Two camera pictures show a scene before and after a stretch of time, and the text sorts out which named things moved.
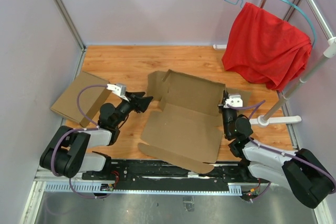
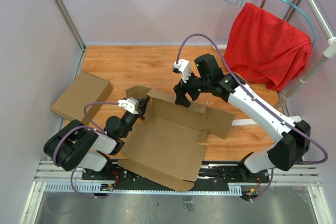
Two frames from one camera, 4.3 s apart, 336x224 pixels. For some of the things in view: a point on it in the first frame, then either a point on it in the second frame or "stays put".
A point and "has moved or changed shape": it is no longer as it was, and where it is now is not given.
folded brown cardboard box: x=90 y=100 stays put
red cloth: x=265 y=48 stays put
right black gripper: x=221 y=106 → x=180 y=89
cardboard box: x=187 y=131 has moved or changed shape
